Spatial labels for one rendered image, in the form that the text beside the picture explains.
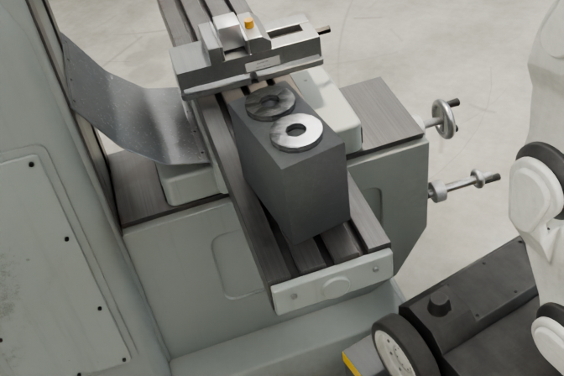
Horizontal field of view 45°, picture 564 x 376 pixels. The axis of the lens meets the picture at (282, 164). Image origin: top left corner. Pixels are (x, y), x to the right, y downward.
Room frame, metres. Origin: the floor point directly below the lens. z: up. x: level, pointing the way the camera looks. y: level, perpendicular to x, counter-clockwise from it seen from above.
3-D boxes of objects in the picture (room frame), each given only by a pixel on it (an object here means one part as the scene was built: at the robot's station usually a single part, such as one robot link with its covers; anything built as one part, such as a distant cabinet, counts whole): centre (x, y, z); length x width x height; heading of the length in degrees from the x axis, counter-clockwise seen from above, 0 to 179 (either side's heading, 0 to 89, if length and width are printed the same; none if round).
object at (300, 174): (0.95, -0.01, 1.04); 0.22 x 0.12 x 0.20; 21
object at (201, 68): (1.42, 0.05, 1.00); 0.35 x 0.15 x 0.11; 100
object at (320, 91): (1.36, 0.06, 0.80); 0.50 x 0.35 x 0.12; 102
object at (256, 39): (1.42, 0.02, 1.03); 0.12 x 0.06 x 0.04; 10
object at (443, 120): (1.46, -0.43, 0.64); 0.16 x 0.12 x 0.12; 102
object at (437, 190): (1.33, -0.48, 0.52); 0.22 x 0.06 x 0.06; 102
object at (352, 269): (1.36, 0.06, 0.90); 1.24 x 0.23 x 0.08; 12
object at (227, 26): (1.41, 0.07, 1.05); 0.06 x 0.05 x 0.06; 10
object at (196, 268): (1.36, 0.04, 0.45); 0.80 x 0.30 x 0.60; 102
